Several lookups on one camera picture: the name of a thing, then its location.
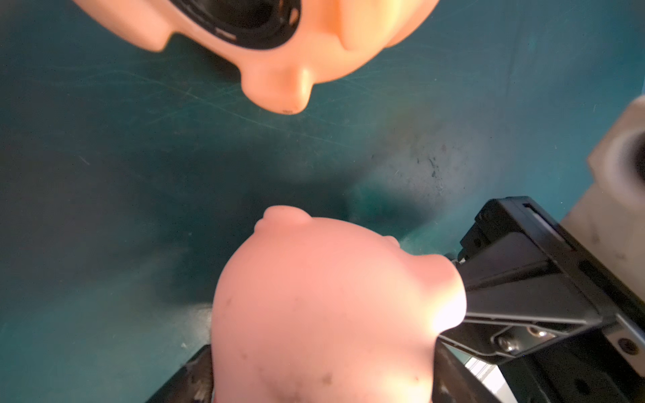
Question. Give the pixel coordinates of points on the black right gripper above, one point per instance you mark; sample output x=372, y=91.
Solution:
x=542, y=308

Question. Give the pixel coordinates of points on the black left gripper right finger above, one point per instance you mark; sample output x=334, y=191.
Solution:
x=454, y=383

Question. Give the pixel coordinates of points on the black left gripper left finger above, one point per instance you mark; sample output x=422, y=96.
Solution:
x=192, y=383

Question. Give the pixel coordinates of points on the pink piggy bank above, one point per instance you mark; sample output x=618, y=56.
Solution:
x=321, y=310

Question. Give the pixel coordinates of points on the peach piggy bank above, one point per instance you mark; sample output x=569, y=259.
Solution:
x=332, y=40

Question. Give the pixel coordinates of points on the black round plug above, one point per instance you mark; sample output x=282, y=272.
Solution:
x=254, y=25

